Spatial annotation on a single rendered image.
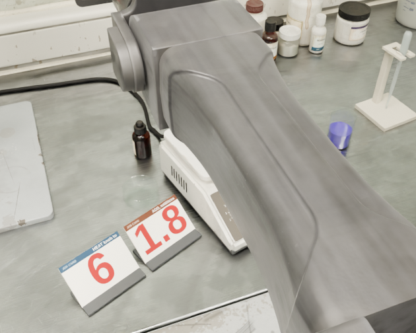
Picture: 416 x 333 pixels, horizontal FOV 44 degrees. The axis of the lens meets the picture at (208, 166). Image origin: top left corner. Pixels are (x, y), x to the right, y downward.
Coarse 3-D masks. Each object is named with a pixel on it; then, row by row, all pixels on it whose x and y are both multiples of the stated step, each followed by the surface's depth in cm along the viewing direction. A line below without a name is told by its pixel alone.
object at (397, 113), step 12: (384, 48) 87; (396, 48) 87; (384, 60) 89; (384, 72) 90; (384, 84) 92; (372, 96) 95; (384, 96) 96; (360, 108) 94; (372, 108) 94; (384, 108) 94; (396, 108) 94; (408, 108) 94; (372, 120) 92; (384, 120) 91; (396, 120) 91; (408, 120) 92
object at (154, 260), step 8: (176, 200) 74; (192, 224) 74; (128, 232) 70; (184, 232) 73; (192, 232) 73; (176, 240) 72; (184, 240) 72; (192, 240) 72; (136, 248) 70; (160, 248) 71; (168, 248) 71; (176, 248) 71; (152, 256) 70; (160, 256) 70; (168, 256) 70; (152, 264) 69; (160, 264) 70
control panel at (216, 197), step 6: (216, 192) 71; (216, 198) 70; (216, 204) 70; (222, 204) 70; (222, 210) 70; (222, 216) 70; (228, 216) 70; (228, 222) 70; (234, 222) 70; (228, 228) 69; (234, 228) 70; (234, 234) 69; (240, 234) 70
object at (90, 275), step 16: (112, 240) 68; (96, 256) 67; (112, 256) 68; (128, 256) 69; (64, 272) 65; (80, 272) 66; (96, 272) 66; (112, 272) 67; (80, 288) 65; (96, 288) 66
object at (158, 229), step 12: (168, 204) 73; (156, 216) 72; (168, 216) 72; (180, 216) 73; (132, 228) 70; (144, 228) 71; (156, 228) 71; (168, 228) 72; (180, 228) 73; (144, 240) 70; (156, 240) 71; (168, 240) 72; (144, 252) 70
